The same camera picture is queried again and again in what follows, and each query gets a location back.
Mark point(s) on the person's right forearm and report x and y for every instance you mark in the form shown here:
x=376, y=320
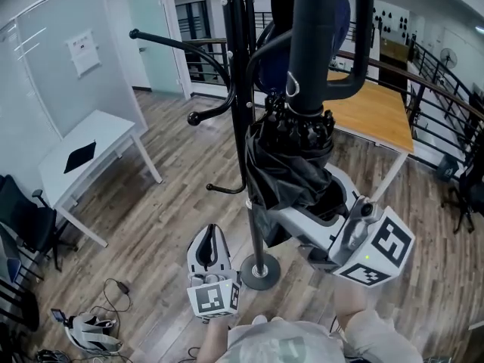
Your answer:
x=349, y=304

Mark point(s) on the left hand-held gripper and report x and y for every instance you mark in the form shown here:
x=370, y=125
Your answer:
x=211, y=297

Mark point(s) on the black metal railing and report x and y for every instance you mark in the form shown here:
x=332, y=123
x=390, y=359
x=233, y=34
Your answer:
x=453, y=98

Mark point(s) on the white desk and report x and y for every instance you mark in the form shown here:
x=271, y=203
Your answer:
x=98, y=138

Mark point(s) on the standing fan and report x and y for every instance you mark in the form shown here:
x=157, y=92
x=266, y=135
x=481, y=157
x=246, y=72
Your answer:
x=449, y=57

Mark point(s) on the blue seat chair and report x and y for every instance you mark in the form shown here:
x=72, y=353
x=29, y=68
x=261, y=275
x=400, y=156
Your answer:
x=11, y=267

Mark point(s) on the black coat stand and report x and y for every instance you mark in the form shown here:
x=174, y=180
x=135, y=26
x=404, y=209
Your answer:
x=240, y=146

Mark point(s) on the dark blue cap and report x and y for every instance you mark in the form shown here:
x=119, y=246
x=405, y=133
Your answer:
x=272, y=70

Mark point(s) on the person's left forearm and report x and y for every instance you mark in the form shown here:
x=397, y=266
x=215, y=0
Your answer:
x=213, y=342

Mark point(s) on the grey backpack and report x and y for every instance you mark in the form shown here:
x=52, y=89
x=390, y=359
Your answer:
x=92, y=335

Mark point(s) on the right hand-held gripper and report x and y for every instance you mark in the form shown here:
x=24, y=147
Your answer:
x=378, y=248

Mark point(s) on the black power adapter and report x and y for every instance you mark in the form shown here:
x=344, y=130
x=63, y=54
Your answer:
x=123, y=287

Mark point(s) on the black office chair with armrests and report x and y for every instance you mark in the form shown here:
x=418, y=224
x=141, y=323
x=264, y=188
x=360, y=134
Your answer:
x=26, y=218

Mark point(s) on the black folding umbrella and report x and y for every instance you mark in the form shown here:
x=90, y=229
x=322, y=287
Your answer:
x=310, y=51

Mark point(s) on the black swivel chair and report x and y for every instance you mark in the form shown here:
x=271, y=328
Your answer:
x=470, y=191

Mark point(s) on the small screen device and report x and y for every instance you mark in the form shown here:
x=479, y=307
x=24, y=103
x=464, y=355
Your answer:
x=58, y=315

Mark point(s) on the white paper notice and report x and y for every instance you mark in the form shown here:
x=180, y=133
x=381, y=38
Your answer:
x=84, y=53

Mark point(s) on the wooden top table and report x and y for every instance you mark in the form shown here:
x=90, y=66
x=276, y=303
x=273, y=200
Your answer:
x=378, y=115

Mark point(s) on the dark storage box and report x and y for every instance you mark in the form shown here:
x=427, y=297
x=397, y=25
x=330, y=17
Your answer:
x=450, y=168

